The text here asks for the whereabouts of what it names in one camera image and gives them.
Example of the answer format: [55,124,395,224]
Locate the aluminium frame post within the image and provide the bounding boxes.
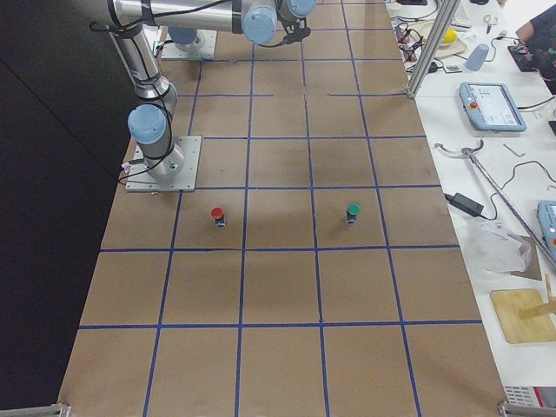
[407,0,460,99]

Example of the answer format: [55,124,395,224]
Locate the beige tray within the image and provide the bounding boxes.
[398,22,467,63]

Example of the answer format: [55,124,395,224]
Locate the metal cane with handle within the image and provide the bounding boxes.
[433,139,555,268]

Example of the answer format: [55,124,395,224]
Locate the light blue cup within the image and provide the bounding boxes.
[464,43,490,71]

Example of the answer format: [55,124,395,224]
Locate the wooden board stand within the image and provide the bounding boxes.
[490,274,555,344]

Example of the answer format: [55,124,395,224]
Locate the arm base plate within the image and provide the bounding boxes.
[125,136,202,192]
[160,28,217,61]

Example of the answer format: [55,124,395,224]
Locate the blue teach pendant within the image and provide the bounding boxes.
[537,201,556,258]
[459,83,526,133]

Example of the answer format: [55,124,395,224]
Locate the green push button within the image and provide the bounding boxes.
[346,203,361,224]

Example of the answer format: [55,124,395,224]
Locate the yellow lemon toy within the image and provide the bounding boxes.
[440,29,458,46]

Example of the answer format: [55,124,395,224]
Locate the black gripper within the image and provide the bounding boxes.
[281,17,311,43]

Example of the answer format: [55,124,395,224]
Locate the clear plastic bag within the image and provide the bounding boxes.
[463,218,532,273]

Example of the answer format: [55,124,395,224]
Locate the person in dark shirt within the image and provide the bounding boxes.
[516,5,555,95]

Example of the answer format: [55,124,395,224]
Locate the black power adapter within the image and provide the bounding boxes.
[445,193,484,217]

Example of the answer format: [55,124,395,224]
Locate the red push button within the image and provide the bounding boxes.
[210,207,227,228]

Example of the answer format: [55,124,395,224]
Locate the beige plate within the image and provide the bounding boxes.
[408,22,465,58]

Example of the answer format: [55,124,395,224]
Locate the scissors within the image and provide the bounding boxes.
[484,15,499,34]

